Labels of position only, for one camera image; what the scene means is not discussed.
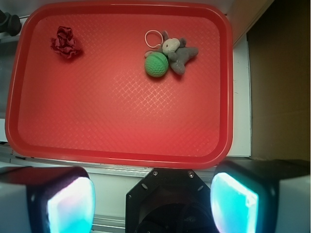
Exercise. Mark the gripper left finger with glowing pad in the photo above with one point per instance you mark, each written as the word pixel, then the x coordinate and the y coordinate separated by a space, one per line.
pixel 46 200

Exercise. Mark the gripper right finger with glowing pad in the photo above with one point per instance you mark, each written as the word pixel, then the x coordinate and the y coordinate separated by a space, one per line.
pixel 257 196

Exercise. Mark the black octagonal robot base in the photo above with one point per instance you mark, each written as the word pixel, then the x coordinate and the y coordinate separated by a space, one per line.
pixel 169 201

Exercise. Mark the green foam ball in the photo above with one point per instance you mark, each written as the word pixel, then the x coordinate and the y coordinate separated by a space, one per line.
pixel 156 64

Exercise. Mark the red plastic tray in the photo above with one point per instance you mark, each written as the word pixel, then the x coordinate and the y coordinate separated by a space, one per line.
pixel 102 107

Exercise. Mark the dark red scrunchie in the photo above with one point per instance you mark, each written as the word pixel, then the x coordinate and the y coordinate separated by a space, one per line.
pixel 65 44

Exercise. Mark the grey plush toy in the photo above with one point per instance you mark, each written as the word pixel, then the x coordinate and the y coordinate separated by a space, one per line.
pixel 175 51

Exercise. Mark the brown cardboard box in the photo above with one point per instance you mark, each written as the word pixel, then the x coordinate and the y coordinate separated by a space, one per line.
pixel 280 74

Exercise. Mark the black knob object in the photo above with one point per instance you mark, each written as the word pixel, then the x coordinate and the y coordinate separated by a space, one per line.
pixel 10 24

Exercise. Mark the white rubber band loop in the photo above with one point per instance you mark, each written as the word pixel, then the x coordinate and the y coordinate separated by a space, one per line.
pixel 153 39

